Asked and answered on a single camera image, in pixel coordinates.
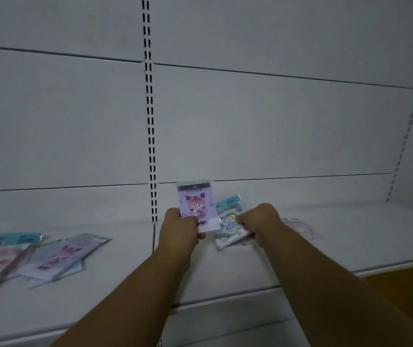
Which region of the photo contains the person's left hand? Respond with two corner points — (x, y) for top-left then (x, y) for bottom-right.
(156, 207), (207, 258)

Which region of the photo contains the person's right hand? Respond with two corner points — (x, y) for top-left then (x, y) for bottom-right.
(235, 203), (284, 248)

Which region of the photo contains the white blue cartoon card packet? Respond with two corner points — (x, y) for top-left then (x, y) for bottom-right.
(215, 194), (253, 250)

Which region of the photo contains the purple cartoon girl card packet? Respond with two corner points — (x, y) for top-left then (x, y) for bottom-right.
(176, 181), (217, 234)

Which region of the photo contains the person's left forearm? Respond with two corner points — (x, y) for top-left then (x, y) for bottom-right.
(49, 247), (194, 347)

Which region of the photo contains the person's right forearm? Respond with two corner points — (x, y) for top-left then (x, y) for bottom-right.
(259, 227), (413, 347)

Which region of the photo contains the pale pink card packet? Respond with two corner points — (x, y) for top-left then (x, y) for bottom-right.
(282, 217), (318, 240)

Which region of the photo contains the white metal shelf board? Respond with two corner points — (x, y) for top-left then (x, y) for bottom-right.
(153, 201), (413, 308)
(0, 217), (157, 347)

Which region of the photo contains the white slotted shelf upright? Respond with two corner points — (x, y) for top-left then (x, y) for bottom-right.
(386, 30), (413, 203)
(141, 0), (159, 224)

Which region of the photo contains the purple dark-haired cartoon card packet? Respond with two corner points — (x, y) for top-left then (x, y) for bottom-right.
(18, 233), (112, 281)

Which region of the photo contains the light blue card packet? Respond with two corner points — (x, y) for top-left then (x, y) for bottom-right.
(27, 259), (85, 290)

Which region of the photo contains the teal header card packet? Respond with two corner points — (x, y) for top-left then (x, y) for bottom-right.
(0, 233), (44, 250)

